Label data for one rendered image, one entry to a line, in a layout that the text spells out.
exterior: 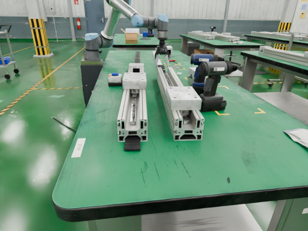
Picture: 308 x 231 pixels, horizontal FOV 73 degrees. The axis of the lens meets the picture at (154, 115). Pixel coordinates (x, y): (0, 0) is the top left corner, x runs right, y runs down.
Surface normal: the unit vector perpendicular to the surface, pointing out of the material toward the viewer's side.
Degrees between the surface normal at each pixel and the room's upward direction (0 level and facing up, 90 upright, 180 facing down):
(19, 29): 90
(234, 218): 0
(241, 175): 0
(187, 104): 90
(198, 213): 0
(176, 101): 90
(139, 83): 90
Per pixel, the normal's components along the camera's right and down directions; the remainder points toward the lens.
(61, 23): 0.14, 0.42
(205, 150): 0.01, -0.91
